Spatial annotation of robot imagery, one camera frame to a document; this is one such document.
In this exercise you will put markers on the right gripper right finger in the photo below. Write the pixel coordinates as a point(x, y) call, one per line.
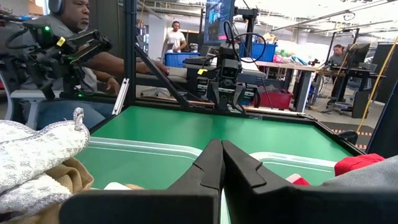
point(242, 174)

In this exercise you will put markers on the tan towel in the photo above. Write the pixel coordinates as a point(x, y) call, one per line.
point(74, 177)

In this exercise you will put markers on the colourful cloth pile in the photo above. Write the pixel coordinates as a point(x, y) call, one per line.
point(289, 57)

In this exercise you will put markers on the black computer monitor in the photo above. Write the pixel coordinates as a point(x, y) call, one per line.
point(217, 18)

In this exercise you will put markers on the blue plastic crate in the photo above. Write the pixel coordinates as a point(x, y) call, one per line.
point(180, 60)
point(267, 51)

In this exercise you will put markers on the yellow tape label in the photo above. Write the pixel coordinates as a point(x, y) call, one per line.
point(61, 41)
point(202, 71)

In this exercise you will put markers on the grey desk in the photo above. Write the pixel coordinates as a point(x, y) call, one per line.
point(178, 74)

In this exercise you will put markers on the person's hand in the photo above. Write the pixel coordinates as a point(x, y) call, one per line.
point(112, 85)
point(155, 67)

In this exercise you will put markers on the clear plastic bin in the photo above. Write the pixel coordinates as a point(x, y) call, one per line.
point(295, 158)
point(140, 143)

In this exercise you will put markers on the black table frame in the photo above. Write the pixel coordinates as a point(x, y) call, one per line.
point(130, 62)

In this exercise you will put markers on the white chair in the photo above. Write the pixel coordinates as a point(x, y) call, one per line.
point(21, 95)

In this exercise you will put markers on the silver aluminium bar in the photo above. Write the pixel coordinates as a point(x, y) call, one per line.
point(121, 96)

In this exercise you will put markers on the light grey waffle towel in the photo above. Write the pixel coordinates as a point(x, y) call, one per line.
point(37, 149)

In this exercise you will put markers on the black frame bracket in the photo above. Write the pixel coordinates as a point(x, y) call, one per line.
point(348, 137)

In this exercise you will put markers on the red plastic crate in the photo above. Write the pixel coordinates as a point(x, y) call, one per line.
point(276, 99)

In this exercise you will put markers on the light wooden work table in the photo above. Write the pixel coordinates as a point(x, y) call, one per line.
point(280, 65)

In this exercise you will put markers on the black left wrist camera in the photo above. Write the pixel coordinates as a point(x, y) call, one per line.
point(230, 71)

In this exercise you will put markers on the black background rig frame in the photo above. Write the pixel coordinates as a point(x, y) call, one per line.
point(345, 30)

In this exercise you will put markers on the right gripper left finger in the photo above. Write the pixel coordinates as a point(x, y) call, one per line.
point(208, 174)

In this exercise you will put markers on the dark floor mat orange stripes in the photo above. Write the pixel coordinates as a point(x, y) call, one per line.
point(363, 140)

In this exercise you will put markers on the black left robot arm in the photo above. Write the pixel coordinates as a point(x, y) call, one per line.
point(229, 49)

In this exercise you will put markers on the black monitor stand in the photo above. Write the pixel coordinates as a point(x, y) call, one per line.
point(250, 31)

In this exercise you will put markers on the person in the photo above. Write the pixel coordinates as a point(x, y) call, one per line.
point(77, 12)
point(175, 39)
point(339, 57)

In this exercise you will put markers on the plain grey towel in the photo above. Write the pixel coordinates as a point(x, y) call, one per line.
point(373, 174)

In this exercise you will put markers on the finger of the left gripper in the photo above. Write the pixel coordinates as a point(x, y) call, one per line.
point(240, 96)
point(213, 95)

